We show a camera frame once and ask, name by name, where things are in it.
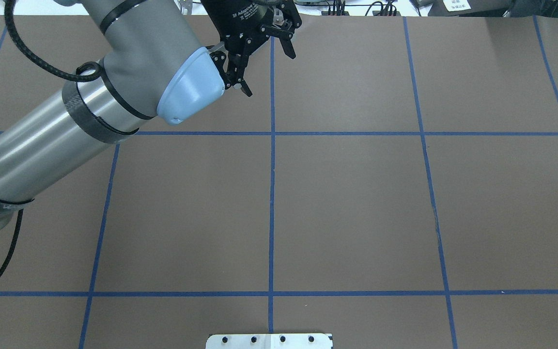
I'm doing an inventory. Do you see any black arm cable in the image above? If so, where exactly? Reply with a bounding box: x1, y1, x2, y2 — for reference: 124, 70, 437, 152
0, 0, 103, 297

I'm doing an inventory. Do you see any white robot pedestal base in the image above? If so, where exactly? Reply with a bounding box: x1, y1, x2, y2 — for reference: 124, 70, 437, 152
204, 332, 334, 349

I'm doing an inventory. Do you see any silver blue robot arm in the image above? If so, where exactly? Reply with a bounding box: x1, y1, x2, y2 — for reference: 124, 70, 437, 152
0, 0, 303, 230

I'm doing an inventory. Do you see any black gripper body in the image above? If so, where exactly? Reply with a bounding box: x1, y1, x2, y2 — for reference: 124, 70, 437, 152
201, 0, 303, 49

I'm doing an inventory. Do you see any black box with label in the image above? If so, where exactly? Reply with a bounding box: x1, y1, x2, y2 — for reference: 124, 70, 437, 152
427, 0, 513, 17

